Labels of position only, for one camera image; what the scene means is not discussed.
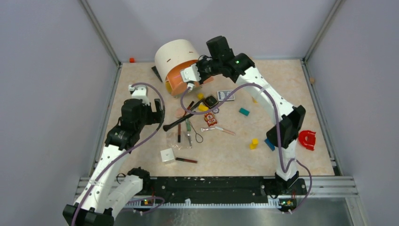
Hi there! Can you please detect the brown lip gloss tube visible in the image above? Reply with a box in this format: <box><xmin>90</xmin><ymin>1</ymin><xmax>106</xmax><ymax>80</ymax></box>
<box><xmin>177</xmin><ymin>124</ymin><xmax>181</xmax><ymax>143</ymax></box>

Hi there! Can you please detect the silver small tube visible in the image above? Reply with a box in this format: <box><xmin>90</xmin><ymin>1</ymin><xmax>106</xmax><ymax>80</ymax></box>
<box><xmin>200</xmin><ymin>127</ymin><xmax>215</xmax><ymax>132</ymax></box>

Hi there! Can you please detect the teal block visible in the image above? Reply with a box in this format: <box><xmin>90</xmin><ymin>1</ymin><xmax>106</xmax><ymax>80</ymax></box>
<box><xmin>239</xmin><ymin>108</ymin><xmax>250</xmax><ymax>116</ymax></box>

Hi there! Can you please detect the black eyeliner pen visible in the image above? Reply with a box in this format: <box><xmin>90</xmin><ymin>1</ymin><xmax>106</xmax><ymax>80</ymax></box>
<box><xmin>190</xmin><ymin>98</ymin><xmax>204</xmax><ymax>111</ymax></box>

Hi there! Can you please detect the black lego plate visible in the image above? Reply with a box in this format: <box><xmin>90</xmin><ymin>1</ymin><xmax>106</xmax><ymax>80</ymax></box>
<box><xmin>151</xmin><ymin>66</ymin><xmax>164</xmax><ymax>83</ymax></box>

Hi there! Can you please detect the yellow cube block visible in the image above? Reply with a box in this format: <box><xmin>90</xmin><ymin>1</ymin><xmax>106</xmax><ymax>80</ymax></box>
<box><xmin>197</xmin><ymin>104</ymin><xmax>209</xmax><ymax>113</ymax></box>

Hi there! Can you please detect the blue lego brick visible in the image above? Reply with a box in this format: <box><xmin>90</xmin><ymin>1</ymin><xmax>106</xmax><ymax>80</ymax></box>
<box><xmin>264</xmin><ymin>138</ymin><xmax>275</xmax><ymax>151</ymax></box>

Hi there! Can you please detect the clear plastic wrapper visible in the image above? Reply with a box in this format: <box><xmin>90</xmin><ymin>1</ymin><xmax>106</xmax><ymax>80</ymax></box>
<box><xmin>166</xmin><ymin>131</ymin><xmax>191</xmax><ymax>150</ymax></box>

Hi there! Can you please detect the pink makeup sponge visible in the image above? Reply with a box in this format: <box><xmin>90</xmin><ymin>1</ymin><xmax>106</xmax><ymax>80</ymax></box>
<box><xmin>175</xmin><ymin>108</ymin><xmax>186</xmax><ymax>118</ymax></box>

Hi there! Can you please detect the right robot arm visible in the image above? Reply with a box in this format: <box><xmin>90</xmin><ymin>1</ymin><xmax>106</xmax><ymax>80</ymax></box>
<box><xmin>196</xmin><ymin>36</ymin><xmax>306</xmax><ymax>194</ymax></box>

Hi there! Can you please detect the red plastic horseshoe toy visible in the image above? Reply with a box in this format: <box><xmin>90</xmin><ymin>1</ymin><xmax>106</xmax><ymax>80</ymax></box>
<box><xmin>298</xmin><ymin>130</ymin><xmax>316</xmax><ymax>151</ymax></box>

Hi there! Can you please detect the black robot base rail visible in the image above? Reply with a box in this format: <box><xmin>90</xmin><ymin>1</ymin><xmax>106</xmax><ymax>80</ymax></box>
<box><xmin>137</xmin><ymin>176</ymin><xmax>307</xmax><ymax>204</ymax></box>

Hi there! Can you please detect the white round drawer organizer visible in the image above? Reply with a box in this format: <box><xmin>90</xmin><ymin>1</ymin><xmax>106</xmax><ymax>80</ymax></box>
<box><xmin>154</xmin><ymin>39</ymin><xmax>200</xmax><ymax>97</ymax></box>

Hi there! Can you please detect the black square compact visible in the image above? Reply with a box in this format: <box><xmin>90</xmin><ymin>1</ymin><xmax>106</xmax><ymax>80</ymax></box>
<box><xmin>203</xmin><ymin>95</ymin><xmax>219</xmax><ymax>109</ymax></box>

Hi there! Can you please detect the green tube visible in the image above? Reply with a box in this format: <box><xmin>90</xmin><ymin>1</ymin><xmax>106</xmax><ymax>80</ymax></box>
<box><xmin>185</xmin><ymin>119</ymin><xmax>192</xmax><ymax>132</ymax></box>

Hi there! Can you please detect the black wire loop tool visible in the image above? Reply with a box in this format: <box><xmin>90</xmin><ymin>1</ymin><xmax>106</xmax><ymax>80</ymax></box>
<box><xmin>190</xmin><ymin>121</ymin><xmax>204</xmax><ymax>144</ymax></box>

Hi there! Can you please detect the blue playing card box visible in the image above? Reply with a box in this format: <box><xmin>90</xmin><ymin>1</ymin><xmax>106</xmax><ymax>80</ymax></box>
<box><xmin>217</xmin><ymin>90</ymin><xmax>235</xmax><ymax>102</ymax></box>

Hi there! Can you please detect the black makeup brush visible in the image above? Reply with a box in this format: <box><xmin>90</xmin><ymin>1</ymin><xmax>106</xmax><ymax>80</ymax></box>
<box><xmin>162</xmin><ymin>113</ymin><xmax>194</xmax><ymax>132</ymax></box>

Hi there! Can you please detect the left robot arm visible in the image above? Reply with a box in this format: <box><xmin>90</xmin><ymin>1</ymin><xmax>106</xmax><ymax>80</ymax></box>
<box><xmin>63</xmin><ymin>82</ymin><xmax>165</xmax><ymax>226</ymax></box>

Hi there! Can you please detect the white cosmetic box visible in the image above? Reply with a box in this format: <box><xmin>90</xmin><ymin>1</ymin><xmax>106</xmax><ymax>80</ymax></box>
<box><xmin>160</xmin><ymin>148</ymin><xmax>176</xmax><ymax>164</ymax></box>

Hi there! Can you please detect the dark red lipstick tube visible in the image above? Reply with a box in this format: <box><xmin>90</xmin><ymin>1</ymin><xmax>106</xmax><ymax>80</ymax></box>
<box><xmin>175</xmin><ymin>157</ymin><xmax>198</xmax><ymax>164</ymax></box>

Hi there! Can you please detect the small yellow block with cap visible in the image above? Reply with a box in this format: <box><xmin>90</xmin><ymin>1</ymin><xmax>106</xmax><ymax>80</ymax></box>
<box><xmin>197</xmin><ymin>93</ymin><xmax>204</xmax><ymax>100</ymax></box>

